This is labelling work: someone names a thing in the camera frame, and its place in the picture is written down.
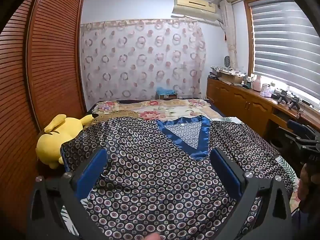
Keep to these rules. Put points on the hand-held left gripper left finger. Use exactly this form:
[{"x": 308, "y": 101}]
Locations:
[{"x": 91, "y": 172}]

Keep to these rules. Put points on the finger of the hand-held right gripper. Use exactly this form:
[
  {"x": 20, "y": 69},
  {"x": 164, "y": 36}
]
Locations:
[{"x": 290, "y": 133}]

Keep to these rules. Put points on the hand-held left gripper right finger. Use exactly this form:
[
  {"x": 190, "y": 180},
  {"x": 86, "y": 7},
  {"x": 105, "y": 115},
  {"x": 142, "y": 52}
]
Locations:
[{"x": 226, "y": 172}]

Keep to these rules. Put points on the dark circle-patterned pajama top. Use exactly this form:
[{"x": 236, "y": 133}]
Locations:
[{"x": 162, "y": 180}]

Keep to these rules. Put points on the person's left hand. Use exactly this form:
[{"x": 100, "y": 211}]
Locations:
[{"x": 153, "y": 237}]

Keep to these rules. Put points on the leaf-print bedsheet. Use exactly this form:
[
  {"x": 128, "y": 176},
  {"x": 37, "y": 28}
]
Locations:
[{"x": 287, "y": 167}]

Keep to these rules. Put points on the clear plastic container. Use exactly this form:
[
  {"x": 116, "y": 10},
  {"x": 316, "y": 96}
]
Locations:
[{"x": 266, "y": 91}]

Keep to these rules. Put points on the yellow plush toy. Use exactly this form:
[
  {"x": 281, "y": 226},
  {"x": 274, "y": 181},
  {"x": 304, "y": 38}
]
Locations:
[{"x": 52, "y": 140}]

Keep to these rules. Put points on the long wooden cabinet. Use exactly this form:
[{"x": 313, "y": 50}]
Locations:
[{"x": 240, "y": 102}]

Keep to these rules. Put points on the pale pink jar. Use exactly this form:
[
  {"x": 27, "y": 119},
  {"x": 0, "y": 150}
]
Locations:
[{"x": 257, "y": 83}]

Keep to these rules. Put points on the mustard yellow towel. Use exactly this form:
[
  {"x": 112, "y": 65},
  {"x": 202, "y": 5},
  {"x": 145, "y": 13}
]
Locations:
[{"x": 117, "y": 115}]

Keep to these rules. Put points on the brown cardboard box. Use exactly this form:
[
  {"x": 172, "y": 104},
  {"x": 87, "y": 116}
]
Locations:
[{"x": 231, "y": 78}]

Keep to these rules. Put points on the floral blanket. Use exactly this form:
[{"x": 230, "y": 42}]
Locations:
[{"x": 160, "y": 110}]

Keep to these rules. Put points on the grey striped window blind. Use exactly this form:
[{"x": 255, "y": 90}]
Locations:
[{"x": 282, "y": 42}]

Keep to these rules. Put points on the small round fan heater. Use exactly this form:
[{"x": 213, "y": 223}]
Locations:
[{"x": 227, "y": 62}]

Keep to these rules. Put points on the cardboard box with blue cloth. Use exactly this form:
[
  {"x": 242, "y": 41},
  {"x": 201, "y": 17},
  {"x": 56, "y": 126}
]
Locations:
[{"x": 166, "y": 92}]

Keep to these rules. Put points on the beige tied drape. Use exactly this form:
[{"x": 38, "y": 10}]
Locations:
[{"x": 231, "y": 35}]

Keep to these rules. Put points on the wooden louvred wardrobe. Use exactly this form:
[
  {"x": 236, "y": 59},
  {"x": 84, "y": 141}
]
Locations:
[{"x": 50, "y": 55}]

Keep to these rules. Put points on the wooden window frame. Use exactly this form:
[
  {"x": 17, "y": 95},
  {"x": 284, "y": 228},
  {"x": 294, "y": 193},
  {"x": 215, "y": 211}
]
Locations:
[{"x": 248, "y": 42}]

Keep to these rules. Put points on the wall air conditioner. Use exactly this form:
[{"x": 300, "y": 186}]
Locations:
[{"x": 195, "y": 7}]

